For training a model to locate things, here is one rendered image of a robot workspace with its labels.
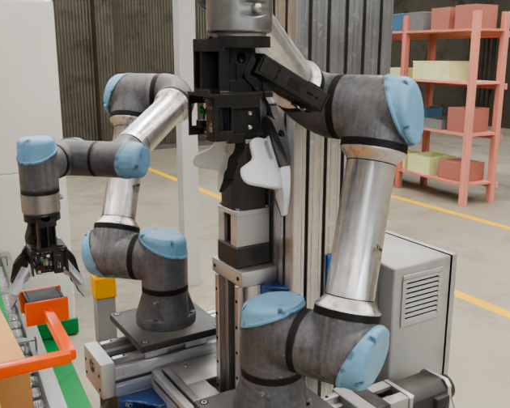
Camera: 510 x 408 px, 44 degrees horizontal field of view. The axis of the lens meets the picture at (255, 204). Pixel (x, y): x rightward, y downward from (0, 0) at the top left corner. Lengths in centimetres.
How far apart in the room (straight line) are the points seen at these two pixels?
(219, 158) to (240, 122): 10
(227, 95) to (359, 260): 47
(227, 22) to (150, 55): 1053
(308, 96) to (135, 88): 95
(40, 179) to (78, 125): 958
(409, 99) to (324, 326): 40
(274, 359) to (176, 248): 50
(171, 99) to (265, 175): 88
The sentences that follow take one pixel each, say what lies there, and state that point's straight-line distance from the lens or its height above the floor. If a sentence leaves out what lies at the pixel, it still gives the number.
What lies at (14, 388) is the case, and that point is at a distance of 158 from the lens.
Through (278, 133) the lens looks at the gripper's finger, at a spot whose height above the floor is 161.
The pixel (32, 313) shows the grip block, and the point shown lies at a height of 118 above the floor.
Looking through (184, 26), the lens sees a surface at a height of 186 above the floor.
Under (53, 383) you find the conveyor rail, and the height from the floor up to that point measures 60.
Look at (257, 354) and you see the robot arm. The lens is 115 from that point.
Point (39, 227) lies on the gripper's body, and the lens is 130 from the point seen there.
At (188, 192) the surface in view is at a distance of 456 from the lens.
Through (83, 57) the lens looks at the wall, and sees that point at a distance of 1085.
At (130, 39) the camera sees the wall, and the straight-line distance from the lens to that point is 1111.
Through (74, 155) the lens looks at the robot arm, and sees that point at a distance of 135.
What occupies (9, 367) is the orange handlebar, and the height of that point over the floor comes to 119.
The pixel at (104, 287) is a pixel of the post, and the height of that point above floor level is 97.
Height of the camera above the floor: 170
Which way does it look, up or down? 14 degrees down
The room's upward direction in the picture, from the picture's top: straight up
